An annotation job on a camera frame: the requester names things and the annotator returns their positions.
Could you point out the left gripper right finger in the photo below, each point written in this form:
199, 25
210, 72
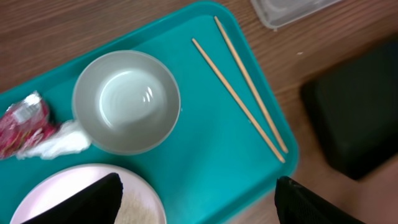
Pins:
296, 204

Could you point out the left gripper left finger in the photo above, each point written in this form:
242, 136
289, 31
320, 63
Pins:
84, 205

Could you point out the grey bowl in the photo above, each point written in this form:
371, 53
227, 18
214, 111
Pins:
127, 102

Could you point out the large white dirty plate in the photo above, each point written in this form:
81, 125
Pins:
140, 203

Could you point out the crumpled white tissue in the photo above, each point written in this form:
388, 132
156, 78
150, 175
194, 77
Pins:
69, 139

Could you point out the red snack wrapper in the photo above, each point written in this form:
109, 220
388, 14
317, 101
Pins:
25, 124

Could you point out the black plastic tray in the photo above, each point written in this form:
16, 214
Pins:
353, 110

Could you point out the right wooden chopstick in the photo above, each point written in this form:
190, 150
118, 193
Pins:
251, 86

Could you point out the wooden chopstick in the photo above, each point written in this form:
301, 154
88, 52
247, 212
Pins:
251, 86
239, 102

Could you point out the left wooden chopstick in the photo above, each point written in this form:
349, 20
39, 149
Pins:
239, 102

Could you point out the clear plastic bin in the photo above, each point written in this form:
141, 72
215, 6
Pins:
277, 13

